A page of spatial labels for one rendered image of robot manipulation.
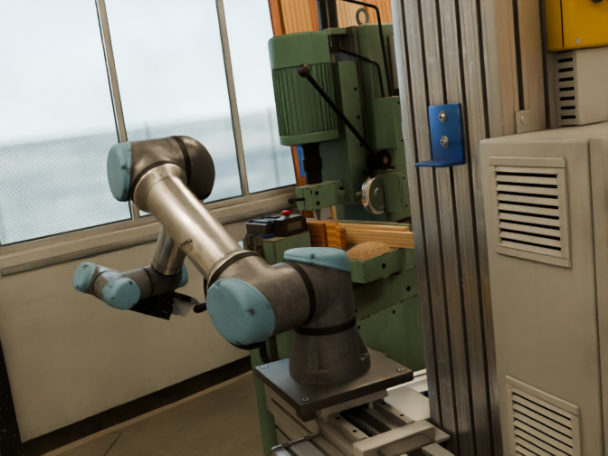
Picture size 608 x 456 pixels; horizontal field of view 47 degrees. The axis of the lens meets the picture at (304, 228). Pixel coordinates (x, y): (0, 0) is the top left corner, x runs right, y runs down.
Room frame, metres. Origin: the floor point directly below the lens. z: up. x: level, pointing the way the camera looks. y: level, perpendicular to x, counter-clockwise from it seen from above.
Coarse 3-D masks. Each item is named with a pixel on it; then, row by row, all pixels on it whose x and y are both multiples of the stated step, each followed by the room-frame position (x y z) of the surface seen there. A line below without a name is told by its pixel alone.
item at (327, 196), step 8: (320, 184) 2.06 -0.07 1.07; (328, 184) 2.05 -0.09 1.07; (336, 184) 2.07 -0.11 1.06; (296, 192) 2.05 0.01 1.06; (304, 192) 2.02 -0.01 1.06; (312, 192) 2.00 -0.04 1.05; (320, 192) 2.03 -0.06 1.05; (328, 192) 2.05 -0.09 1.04; (312, 200) 2.00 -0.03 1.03; (320, 200) 2.02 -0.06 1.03; (328, 200) 2.04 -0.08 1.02; (336, 200) 2.06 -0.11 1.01; (344, 200) 2.09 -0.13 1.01; (304, 208) 2.03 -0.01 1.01; (312, 208) 2.00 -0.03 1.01; (320, 208) 2.02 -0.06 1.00
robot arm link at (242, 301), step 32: (128, 160) 1.34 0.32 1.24; (160, 160) 1.35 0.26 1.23; (128, 192) 1.34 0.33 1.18; (160, 192) 1.30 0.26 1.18; (192, 192) 1.33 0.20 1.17; (192, 224) 1.23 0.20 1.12; (192, 256) 1.21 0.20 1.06; (224, 256) 1.17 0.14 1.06; (256, 256) 1.17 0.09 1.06; (224, 288) 1.09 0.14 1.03; (256, 288) 1.09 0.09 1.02; (288, 288) 1.12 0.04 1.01; (224, 320) 1.10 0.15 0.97; (256, 320) 1.06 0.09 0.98; (288, 320) 1.11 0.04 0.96
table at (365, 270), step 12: (384, 252) 1.78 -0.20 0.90; (396, 252) 1.80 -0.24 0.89; (408, 252) 1.83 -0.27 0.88; (360, 264) 1.72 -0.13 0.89; (372, 264) 1.73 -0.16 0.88; (384, 264) 1.76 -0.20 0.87; (396, 264) 1.79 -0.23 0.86; (408, 264) 1.83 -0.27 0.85; (360, 276) 1.72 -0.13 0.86; (372, 276) 1.73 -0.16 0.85; (384, 276) 1.76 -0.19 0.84
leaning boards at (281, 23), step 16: (272, 0) 3.52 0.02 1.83; (288, 0) 3.55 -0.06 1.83; (304, 0) 3.61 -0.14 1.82; (336, 0) 3.76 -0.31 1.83; (368, 0) 3.90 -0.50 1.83; (384, 0) 3.98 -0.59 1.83; (272, 16) 3.51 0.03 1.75; (288, 16) 3.53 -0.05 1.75; (304, 16) 3.59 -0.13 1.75; (352, 16) 3.86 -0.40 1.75; (384, 16) 3.96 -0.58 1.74; (272, 32) 3.51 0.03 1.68; (288, 32) 3.52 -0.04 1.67; (304, 176) 3.50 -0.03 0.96
